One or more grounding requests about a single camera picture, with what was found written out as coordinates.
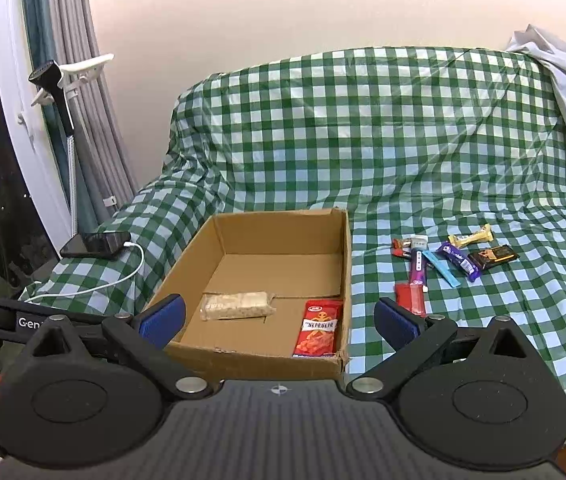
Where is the plain red snack packet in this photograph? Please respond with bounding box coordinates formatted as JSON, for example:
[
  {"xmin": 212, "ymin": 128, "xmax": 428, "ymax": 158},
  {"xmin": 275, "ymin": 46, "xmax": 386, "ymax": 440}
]
[{"xmin": 394, "ymin": 282, "xmax": 429, "ymax": 317}]

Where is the gold candy wrapper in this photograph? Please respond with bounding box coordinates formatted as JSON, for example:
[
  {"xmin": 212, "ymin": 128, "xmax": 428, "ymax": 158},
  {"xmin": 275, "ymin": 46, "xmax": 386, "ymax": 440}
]
[{"xmin": 448, "ymin": 224, "xmax": 494, "ymax": 249}]

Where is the black smartphone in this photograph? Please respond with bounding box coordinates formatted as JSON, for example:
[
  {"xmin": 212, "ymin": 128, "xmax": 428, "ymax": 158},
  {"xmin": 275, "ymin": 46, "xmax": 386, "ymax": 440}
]
[{"xmin": 59, "ymin": 231, "xmax": 132, "ymax": 261}]

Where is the brown cardboard box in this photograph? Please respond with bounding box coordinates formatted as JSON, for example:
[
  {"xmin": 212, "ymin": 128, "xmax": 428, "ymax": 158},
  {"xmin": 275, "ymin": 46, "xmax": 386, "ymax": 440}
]
[{"xmin": 144, "ymin": 207, "xmax": 354, "ymax": 382}]

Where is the dark chocolate packet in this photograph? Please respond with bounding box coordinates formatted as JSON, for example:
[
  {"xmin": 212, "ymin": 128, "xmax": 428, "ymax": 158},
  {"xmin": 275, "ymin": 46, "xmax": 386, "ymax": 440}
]
[{"xmin": 466, "ymin": 244, "xmax": 520, "ymax": 272}]

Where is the white charging cable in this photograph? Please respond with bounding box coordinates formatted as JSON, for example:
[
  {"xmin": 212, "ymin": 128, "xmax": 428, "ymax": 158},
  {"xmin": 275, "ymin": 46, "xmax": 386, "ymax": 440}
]
[{"xmin": 24, "ymin": 242, "xmax": 145, "ymax": 305}]

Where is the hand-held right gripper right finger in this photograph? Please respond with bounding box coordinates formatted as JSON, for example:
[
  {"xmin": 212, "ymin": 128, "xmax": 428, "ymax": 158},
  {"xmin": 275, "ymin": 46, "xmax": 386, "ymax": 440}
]
[{"xmin": 345, "ymin": 297, "xmax": 544, "ymax": 402}]

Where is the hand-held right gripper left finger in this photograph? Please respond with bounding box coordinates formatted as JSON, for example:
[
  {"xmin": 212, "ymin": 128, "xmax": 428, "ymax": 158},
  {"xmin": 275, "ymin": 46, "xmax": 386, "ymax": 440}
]
[{"xmin": 17, "ymin": 294, "xmax": 215, "ymax": 402}]

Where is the red spicy snack packet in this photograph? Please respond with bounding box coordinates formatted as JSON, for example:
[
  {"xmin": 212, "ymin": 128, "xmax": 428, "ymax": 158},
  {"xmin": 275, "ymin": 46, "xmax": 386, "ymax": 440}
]
[{"xmin": 291, "ymin": 299, "xmax": 345, "ymax": 359}]

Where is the green checked cloth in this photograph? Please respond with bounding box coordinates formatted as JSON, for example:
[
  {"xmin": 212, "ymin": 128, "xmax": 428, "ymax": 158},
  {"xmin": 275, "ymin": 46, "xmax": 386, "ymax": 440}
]
[{"xmin": 22, "ymin": 46, "xmax": 566, "ymax": 443}]

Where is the purple snack wrapper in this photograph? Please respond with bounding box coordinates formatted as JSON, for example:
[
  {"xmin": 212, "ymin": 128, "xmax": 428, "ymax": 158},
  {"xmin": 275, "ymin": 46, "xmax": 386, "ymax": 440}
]
[{"xmin": 436, "ymin": 241, "xmax": 482, "ymax": 283}]

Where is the grey curtain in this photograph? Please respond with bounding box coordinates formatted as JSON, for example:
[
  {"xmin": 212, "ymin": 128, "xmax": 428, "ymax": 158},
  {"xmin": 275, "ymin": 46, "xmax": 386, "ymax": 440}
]
[{"xmin": 19, "ymin": 0, "xmax": 138, "ymax": 235}]

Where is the beige rice cracker packet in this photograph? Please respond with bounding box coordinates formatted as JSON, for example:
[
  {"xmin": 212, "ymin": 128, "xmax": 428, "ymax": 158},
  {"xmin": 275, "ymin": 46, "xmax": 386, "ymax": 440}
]
[{"xmin": 199, "ymin": 291, "xmax": 277, "ymax": 322}]

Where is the blue stick packet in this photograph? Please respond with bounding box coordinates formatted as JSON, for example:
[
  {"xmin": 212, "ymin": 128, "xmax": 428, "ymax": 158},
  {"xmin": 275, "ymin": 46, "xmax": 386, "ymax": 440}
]
[{"xmin": 422, "ymin": 250, "xmax": 462, "ymax": 289}]

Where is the purple pink stick packet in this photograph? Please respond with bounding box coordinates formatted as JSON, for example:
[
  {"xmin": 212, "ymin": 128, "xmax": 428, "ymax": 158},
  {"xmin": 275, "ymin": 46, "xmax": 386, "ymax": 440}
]
[{"xmin": 409, "ymin": 247, "xmax": 429, "ymax": 294}]

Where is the white window frame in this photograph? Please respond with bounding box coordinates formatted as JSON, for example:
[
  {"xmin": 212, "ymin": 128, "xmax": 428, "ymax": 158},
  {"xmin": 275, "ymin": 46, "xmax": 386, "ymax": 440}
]
[{"xmin": 0, "ymin": 0, "xmax": 80, "ymax": 248}]

